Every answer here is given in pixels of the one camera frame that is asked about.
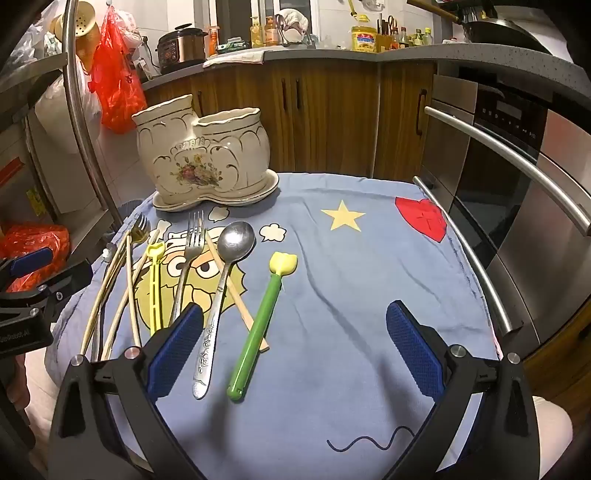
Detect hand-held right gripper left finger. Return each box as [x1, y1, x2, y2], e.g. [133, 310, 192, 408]
[47, 302, 218, 480]

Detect green-handled yellow tulip utensil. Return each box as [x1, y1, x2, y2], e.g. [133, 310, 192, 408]
[226, 251, 297, 403]

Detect cream ceramic holder tray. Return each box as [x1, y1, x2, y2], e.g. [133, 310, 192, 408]
[151, 172, 280, 212]

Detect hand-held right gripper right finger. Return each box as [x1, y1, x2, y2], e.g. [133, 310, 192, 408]
[385, 299, 541, 480]

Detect metal storage rack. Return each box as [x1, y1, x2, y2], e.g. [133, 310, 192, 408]
[0, 0, 123, 296]

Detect floral ceramic utensil holder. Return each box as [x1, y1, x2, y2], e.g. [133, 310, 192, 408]
[132, 95, 271, 193]

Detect blue cartoon printed cloth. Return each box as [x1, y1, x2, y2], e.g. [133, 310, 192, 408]
[44, 172, 504, 480]

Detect yellow plastic colander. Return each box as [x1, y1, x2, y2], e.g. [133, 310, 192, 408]
[51, 0, 100, 65]

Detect wooden kitchen cabinets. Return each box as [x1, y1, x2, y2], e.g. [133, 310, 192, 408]
[141, 60, 437, 181]

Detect gold fork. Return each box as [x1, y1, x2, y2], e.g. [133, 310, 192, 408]
[90, 215, 152, 363]

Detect brown rice cooker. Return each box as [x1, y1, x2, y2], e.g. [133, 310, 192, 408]
[156, 24, 209, 75]

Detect crumpled red plastic bag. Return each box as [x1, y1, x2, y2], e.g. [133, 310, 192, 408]
[0, 222, 70, 294]

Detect white counter cloth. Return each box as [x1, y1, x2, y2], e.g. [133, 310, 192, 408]
[203, 46, 266, 68]

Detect dark wok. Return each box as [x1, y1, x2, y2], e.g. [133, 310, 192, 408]
[406, 0, 550, 52]

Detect wooden knife block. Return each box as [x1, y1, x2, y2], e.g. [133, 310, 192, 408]
[376, 14, 398, 51]

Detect all-yellow plastic tulip utensil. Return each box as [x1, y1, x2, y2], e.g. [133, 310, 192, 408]
[147, 241, 167, 337]

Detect silver fork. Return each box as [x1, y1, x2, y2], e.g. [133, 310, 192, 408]
[167, 210, 205, 328]

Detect red sticker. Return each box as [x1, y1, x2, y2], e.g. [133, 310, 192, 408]
[0, 159, 24, 185]

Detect silver spoon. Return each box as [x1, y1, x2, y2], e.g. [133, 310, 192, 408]
[192, 221, 257, 400]

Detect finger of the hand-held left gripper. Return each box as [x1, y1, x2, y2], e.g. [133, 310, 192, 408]
[0, 247, 54, 289]
[28, 261, 94, 315]

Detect white plastic bag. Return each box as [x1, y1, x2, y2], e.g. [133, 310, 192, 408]
[34, 65, 102, 213]

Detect white dishcloth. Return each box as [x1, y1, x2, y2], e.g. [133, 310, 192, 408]
[279, 9, 309, 33]

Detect yellow cooking oil bottle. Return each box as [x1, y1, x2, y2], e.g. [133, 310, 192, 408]
[351, 25, 378, 52]

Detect stainless steel oven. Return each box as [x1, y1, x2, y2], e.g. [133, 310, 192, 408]
[412, 62, 591, 370]

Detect hanging red plastic bag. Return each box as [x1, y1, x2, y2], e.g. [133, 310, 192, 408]
[89, 4, 148, 134]

